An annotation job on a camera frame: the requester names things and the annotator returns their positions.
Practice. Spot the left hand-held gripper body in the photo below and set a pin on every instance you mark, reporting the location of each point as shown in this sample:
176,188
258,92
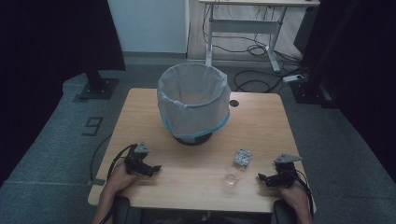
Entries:
135,158

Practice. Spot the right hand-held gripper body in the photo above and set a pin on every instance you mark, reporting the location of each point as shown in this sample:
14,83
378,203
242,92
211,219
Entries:
288,169

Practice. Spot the silver foil wrapper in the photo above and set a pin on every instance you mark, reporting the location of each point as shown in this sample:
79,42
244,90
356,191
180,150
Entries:
243,156

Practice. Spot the clear plastic cup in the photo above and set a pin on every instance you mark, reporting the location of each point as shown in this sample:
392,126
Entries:
233,175

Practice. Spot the trash bin with white liner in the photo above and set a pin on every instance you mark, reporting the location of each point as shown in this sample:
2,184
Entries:
193,109

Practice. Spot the person's right hand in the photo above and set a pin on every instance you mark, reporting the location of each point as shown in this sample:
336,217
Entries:
294,194

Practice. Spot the person's left hand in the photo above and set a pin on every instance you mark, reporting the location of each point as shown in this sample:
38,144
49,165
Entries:
120,180

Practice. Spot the black chair armrest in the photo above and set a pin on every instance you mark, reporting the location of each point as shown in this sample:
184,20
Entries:
121,211
283,213

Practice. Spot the grey tape strip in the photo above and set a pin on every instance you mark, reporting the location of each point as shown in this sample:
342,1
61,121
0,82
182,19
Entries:
95,182

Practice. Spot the white power strip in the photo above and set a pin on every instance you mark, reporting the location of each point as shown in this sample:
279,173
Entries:
293,78

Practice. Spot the dark curtain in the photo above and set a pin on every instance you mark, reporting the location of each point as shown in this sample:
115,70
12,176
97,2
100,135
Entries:
361,62
43,62

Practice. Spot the white panel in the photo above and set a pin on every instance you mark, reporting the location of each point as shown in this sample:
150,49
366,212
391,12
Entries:
148,25

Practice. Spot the black stand with base plate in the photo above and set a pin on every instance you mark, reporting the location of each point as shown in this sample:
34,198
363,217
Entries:
99,88
306,93

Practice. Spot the white desk frame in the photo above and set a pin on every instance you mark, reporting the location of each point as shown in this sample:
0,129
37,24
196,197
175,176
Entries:
246,25

